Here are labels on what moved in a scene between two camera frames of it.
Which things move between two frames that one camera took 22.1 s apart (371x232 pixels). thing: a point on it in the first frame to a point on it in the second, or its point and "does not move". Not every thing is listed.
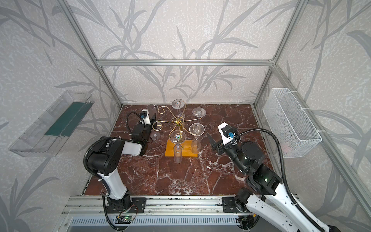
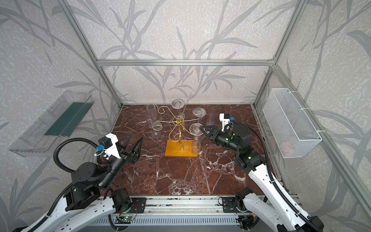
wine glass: (178, 137) to (210, 112)
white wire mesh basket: (294, 132) does not move
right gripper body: (219, 145) to (214, 135)
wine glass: (199, 112) does not move
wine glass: (152, 109) does not move
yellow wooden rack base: (187, 149) does not move
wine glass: (156, 135) does not move
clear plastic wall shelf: (46, 138) does not move
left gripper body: (146, 127) to (126, 155)
